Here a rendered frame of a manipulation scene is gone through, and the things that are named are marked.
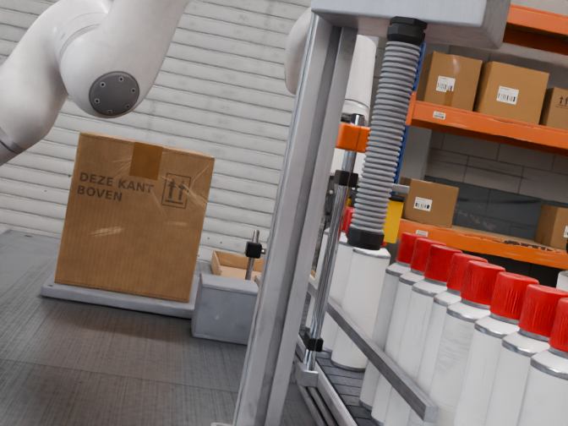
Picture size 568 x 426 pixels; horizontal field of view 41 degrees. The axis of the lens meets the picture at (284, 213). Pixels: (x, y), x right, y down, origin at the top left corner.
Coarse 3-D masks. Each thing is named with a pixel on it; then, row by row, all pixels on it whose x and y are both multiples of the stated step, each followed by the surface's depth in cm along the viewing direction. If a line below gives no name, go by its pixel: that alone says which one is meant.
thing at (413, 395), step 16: (336, 304) 103; (336, 320) 98; (352, 320) 94; (352, 336) 89; (368, 336) 87; (368, 352) 83; (384, 352) 80; (384, 368) 76; (400, 384) 71; (416, 400) 67; (432, 416) 64
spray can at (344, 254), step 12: (348, 216) 111; (348, 252) 109; (336, 264) 110; (348, 264) 109; (336, 276) 110; (336, 288) 110; (336, 300) 110; (324, 324) 111; (336, 324) 110; (324, 336) 111; (324, 348) 110
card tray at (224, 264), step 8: (216, 256) 190; (224, 256) 201; (232, 256) 201; (240, 256) 202; (216, 264) 183; (224, 264) 201; (232, 264) 201; (240, 264) 202; (256, 264) 202; (216, 272) 179; (224, 272) 191; (232, 272) 193; (240, 272) 195; (256, 272) 200; (312, 272) 198
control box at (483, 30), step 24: (312, 0) 74; (336, 0) 73; (360, 0) 72; (384, 0) 71; (408, 0) 70; (432, 0) 69; (456, 0) 68; (480, 0) 67; (504, 0) 72; (336, 24) 78; (360, 24) 75; (384, 24) 73; (432, 24) 69; (456, 24) 68; (480, 24) 67; (504, 24) 74
